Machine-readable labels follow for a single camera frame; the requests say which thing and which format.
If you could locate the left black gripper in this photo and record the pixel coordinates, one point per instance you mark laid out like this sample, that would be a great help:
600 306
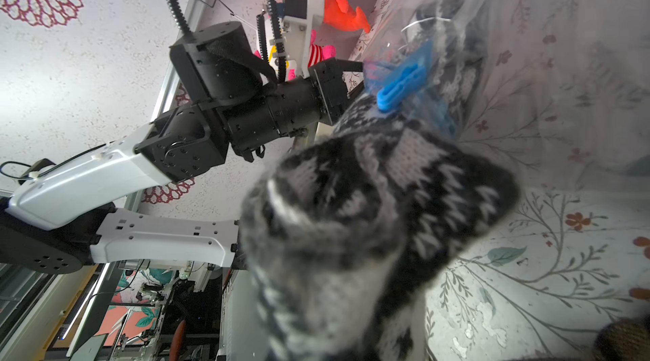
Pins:
292 106

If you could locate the black white knit scarf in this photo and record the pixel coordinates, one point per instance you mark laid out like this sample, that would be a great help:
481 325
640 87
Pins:
343 238

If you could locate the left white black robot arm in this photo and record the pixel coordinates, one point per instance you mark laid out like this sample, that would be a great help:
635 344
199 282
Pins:
62 217

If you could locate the lower white pink plush toy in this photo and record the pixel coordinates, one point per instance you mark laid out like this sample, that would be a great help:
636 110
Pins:
301 53

